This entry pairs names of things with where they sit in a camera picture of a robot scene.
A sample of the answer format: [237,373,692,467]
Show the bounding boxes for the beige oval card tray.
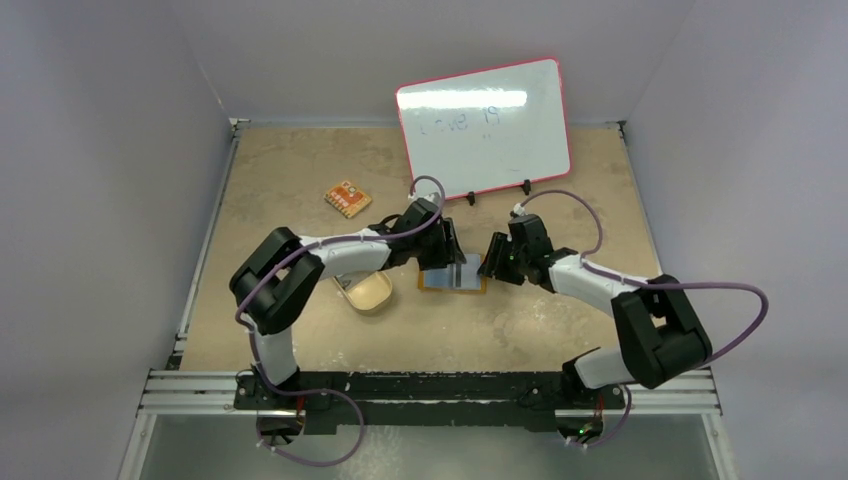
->
[333,271,393,315]

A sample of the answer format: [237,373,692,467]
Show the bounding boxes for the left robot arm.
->
[229,198,465,409]

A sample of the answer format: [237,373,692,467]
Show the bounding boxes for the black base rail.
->
[234,371,626,435]

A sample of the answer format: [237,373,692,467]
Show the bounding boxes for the yellow leather card holder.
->
[418,254,486,294]

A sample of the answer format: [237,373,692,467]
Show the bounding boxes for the pink framed whiteboard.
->
[395,57,572,200]

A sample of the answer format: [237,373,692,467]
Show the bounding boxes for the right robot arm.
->
[478,214,713,407]

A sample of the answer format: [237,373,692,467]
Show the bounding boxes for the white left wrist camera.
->
[407,192,444,206]

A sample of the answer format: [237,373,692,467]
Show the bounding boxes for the aluminium frame rails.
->
[123,125,738,479]

